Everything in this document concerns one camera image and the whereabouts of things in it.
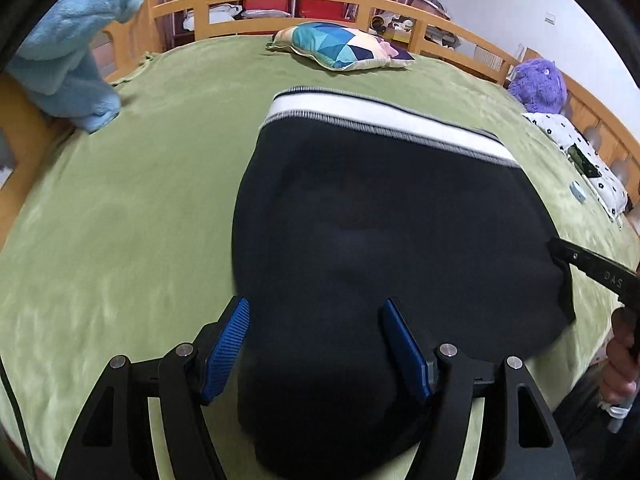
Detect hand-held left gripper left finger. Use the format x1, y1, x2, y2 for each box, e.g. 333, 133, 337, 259
55, 296, 251, 480

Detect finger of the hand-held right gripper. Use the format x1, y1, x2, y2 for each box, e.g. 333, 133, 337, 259
548, 237, 640, 307

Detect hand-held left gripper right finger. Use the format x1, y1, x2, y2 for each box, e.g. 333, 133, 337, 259
382, 297, 576, 480

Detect black pants with white stripe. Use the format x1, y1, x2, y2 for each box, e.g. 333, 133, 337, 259
231, 85, 578, 478

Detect person's right hand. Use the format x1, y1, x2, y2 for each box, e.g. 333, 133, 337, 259
601, 305, 640, 408

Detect white spotted pillow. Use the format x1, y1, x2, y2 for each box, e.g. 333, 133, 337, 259
522, 111, 630, 223

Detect green fleece blanket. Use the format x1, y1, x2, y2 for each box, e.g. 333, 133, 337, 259
0, 34, 640, 480

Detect purple plush toy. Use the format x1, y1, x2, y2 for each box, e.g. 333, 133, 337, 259
507, 57, 568, 113

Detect geometric patterned pillow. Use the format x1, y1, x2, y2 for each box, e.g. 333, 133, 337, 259
265, 21, 416, 72

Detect light blue plush toy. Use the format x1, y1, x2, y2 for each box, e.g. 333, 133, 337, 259
7, 0, 146, 135

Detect white plastic bag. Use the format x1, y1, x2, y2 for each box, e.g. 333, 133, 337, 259
182, 4, 244, 31

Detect black cable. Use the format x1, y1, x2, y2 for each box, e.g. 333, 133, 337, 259
0, 355, 36, 480

